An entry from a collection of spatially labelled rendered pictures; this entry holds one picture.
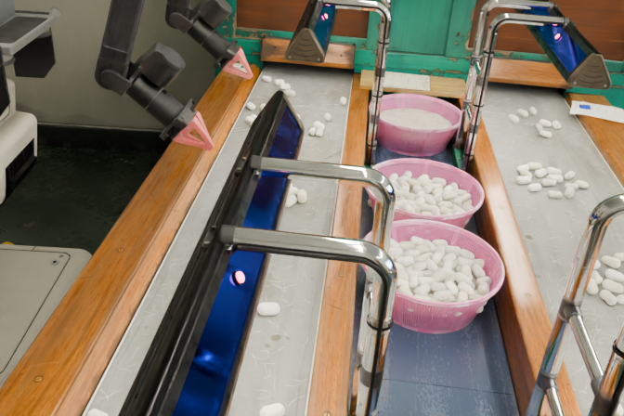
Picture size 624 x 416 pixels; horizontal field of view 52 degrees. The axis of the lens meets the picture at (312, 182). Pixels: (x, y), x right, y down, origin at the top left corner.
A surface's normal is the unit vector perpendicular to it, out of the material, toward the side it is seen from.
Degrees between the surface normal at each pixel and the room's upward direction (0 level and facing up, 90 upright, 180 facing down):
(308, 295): 0
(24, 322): 0
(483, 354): 0
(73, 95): 90
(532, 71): 66
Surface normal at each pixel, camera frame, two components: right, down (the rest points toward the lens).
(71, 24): -0.01, 0.48
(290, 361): 0.06, -0.87
